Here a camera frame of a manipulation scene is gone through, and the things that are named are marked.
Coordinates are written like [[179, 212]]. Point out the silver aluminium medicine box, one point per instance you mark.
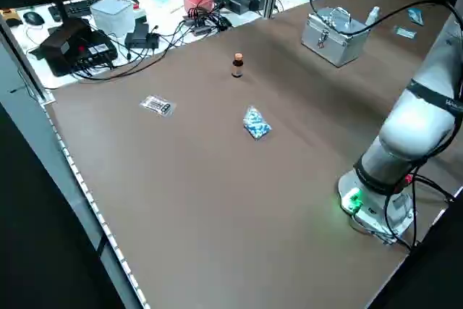
[[336, 41]]

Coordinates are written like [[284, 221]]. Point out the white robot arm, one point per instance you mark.
[[416, 124]]

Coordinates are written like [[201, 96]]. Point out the pink box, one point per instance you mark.
[[197, 1]]

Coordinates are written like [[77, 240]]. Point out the white square box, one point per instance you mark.
[[112, 16]]

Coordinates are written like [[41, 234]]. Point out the blue white pill packet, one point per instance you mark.
[[257, 124]]

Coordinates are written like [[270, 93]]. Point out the brown bottle orange cap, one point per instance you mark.
[[237, 68]]

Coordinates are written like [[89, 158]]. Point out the clear packet dark strips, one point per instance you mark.
[[158, 105]]

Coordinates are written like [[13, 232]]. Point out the grey usb hub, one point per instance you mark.
[[199, 26]]

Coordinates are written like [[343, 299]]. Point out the small black adapter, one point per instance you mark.
[[141, 39]]

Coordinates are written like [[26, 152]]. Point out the black hub device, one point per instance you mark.
[[72, 45]]

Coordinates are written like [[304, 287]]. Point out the white plastic bottle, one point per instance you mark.
[[372, 16]]

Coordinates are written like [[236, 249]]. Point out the black keyboard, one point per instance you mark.
[[77, 7]]

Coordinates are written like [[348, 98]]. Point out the clear silver zip bag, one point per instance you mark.
[[405, 32]]

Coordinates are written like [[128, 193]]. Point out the blue snack packet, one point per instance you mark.
[[415, 16]]

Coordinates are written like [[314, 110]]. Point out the black computer mouse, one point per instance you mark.
[[33, 18]]

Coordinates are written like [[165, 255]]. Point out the aluminium frame bar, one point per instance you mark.
[[21, 66]]

